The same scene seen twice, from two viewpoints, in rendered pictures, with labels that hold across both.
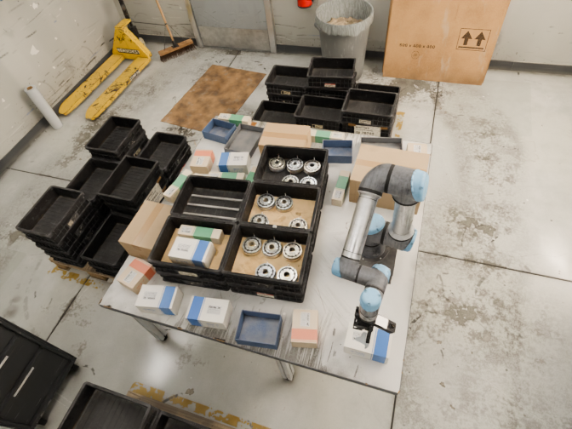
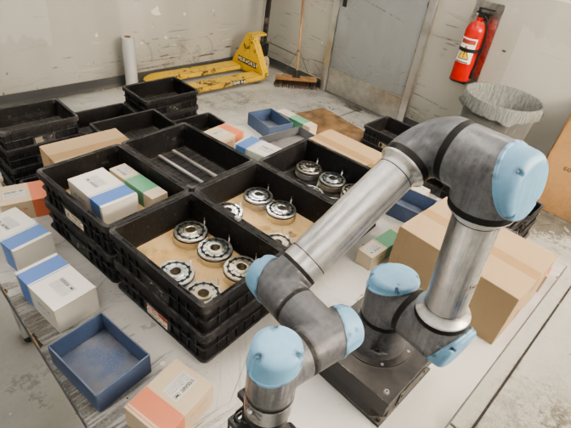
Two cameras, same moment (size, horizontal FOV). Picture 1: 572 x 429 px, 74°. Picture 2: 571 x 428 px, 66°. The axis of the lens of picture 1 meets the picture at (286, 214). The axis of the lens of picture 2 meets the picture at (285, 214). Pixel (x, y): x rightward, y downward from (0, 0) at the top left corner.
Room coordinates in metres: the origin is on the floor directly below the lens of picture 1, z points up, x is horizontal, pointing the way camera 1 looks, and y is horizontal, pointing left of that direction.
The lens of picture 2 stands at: (0.19, -0.34, 1.73)
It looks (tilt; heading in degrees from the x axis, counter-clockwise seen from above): 36 degrees down; 15
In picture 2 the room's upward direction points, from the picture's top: 8 degrees clockwise
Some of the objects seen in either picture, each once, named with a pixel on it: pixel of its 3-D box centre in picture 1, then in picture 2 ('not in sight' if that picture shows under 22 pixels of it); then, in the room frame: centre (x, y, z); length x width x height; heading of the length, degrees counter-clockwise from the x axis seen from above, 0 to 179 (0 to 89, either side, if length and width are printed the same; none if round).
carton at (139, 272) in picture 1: (137, 275); (26, 200); (1.12, 0.87, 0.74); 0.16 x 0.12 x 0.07; 142
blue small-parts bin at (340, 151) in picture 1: (337, 151); (406, 205); (1.80, -0.40, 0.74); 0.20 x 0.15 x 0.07; 75
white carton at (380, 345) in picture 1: (368, 342); not in sight; (0.54, -0.27, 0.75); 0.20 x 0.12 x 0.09; 65
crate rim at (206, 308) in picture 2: (266, 253); (197, 244); (1.01, 0.12, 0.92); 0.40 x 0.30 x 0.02; 70
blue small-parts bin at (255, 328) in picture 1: (259, 328); (100, 358); (0.70, 0.22, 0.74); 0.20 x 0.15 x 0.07; 72
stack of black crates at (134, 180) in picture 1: (140, 196); (139, 160); (2.05, 1.09, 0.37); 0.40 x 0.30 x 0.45; 155
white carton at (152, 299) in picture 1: (159, 300); (18, 239); (0.94, 0.73, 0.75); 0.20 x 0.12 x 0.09; 75
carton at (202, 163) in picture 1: (203, 161); (223, 138); (1.92, 0.50, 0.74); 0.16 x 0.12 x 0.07; 163
